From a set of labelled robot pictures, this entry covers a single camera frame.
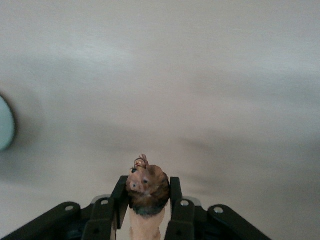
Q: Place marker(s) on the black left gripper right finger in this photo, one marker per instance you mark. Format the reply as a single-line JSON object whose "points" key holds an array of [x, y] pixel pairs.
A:
{"points": [[185, 220]]}

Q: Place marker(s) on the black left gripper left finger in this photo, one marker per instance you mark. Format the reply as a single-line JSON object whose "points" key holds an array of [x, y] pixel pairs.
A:
{"points": [[100, 220]]}

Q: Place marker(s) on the brown lion statue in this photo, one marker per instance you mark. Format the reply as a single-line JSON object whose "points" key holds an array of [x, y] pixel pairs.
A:
{"points": [[150, 190]]}

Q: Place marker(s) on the white round desk lamp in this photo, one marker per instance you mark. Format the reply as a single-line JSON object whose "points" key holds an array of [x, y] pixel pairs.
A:
{"points": [[5, 125]]}

